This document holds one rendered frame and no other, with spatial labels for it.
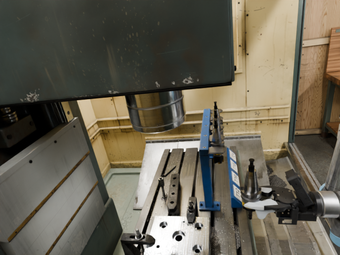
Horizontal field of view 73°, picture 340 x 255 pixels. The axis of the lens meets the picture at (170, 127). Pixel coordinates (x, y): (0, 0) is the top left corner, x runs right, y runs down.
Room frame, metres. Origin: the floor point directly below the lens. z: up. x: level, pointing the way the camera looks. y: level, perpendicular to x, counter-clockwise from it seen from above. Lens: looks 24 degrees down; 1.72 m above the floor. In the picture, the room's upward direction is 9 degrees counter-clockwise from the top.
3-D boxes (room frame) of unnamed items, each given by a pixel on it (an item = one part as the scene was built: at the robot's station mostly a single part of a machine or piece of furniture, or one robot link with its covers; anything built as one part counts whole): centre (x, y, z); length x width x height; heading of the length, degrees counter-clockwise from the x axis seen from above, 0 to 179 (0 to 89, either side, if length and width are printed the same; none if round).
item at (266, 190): (0.57, -0.24, 1.17); 0.09 x 0.03 x 0.06; 64
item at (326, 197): (0.50, -0.42, 1.17); 0.08 x 0.05 x 0.08; 167
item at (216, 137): (0.87, -0.19, 1.26); 0.04 x 0.04 x 0.07
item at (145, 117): (0.61, 0.03, 1.53); 0.16 x 0.16 x 0.12
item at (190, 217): (0.74, -0.03, 0.97); 0.13 x 0.03 x 0.15; 166
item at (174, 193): (0.92, 0.03, 0.93); 0.26 x 0.05 x 0.06; 171
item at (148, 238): (0.63, 0.19, 0.97); 0.13 x 0.03 x 0.15; 76
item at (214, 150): (0.82, -0.18, 1.21); 0.07 x 0.05 x 0.01; 76
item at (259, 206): (0.51, -0.23, 1.17); 0.09 x 0.03 x 0.06; 90
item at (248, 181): (0.55, -0.21, 1.26); 0.04 x 0.04 x 0.07
